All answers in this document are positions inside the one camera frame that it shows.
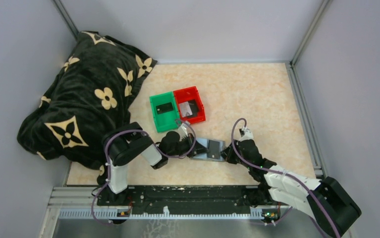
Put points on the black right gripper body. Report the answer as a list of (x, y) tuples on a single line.
[(241, 162)]

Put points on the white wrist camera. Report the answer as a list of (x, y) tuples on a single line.
[(245, 134), (182, 130)]

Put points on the slotted grey cable duct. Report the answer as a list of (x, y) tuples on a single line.
[(120, 214)]

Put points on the grey leather card holder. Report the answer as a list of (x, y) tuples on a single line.
[(204, 157)]

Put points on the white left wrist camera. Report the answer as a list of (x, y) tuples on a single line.
[(182, 130)]

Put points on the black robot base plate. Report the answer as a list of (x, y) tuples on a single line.
[(187, 200)]

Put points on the red plastic bin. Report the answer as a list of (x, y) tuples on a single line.
[(188, 94)]

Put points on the silver grey credit card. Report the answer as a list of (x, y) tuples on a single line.
[(185, 110)]

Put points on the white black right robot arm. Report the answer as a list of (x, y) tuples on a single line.
[(325, 201)]

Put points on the dark credit card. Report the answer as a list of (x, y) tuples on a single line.
[(214, 149), (193, 106)]

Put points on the green plastic bin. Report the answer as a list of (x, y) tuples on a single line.
[(167, 121)]

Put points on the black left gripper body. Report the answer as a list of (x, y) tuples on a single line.
[(185, 147)]

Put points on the black floral plush blanket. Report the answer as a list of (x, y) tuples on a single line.
[(89, 98)]

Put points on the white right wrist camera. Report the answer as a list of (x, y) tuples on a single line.
[(245, 134)]

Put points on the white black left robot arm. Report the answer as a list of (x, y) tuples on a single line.
[(130, 141)]

